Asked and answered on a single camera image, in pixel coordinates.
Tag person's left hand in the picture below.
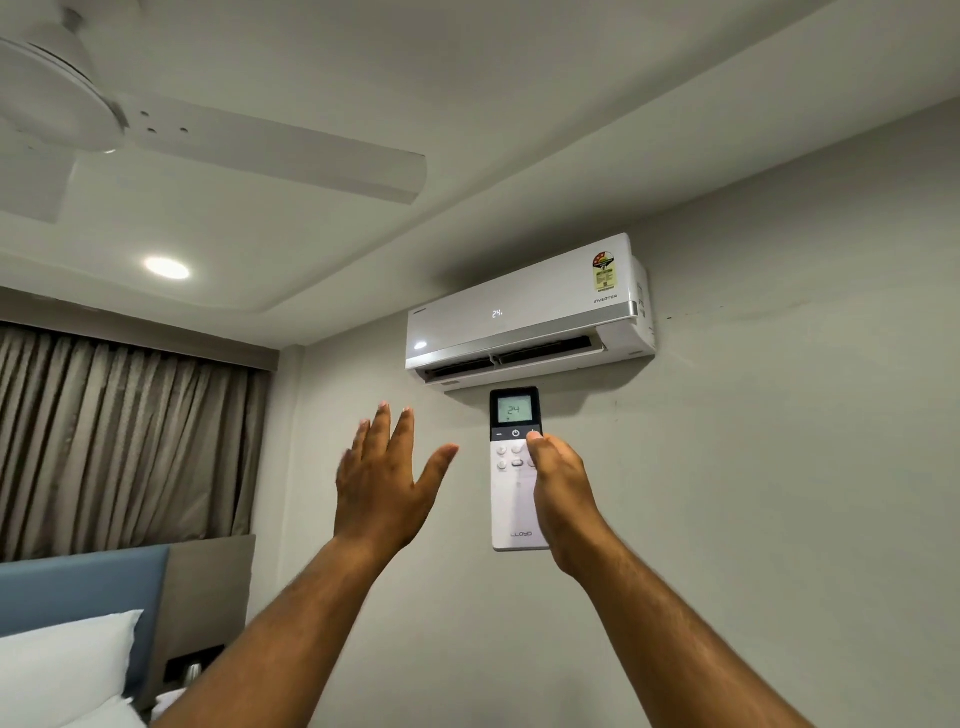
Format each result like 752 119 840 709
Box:
333 401 460 550

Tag person's right hand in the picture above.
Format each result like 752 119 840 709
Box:
525 430 612 580

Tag white air conditioner remote control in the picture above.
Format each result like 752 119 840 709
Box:
489 385 553 555

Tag person's left forearm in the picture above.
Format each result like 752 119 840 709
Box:
152 534 415 728

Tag person's right forearm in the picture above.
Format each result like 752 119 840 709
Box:
553 538 817 728

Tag beige headboard panel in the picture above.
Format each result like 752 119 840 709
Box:
141 533 258 712

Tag beige pleated curtain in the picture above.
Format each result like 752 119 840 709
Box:
0 321 272 565

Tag grey curtain pelmet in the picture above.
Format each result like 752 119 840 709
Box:
0 285 282 373

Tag blue padded headboard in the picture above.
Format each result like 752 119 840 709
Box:
0 544 173 708

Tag white pillow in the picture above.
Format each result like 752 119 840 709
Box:
63 693 155 728
0 609 145 728

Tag white ceiling fan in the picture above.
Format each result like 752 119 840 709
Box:
0 6 429 225

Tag white wall air conditioner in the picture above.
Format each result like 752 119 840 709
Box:
405 231 658 394

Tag black wall switch panel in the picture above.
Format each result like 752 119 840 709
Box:
164 643 227 685

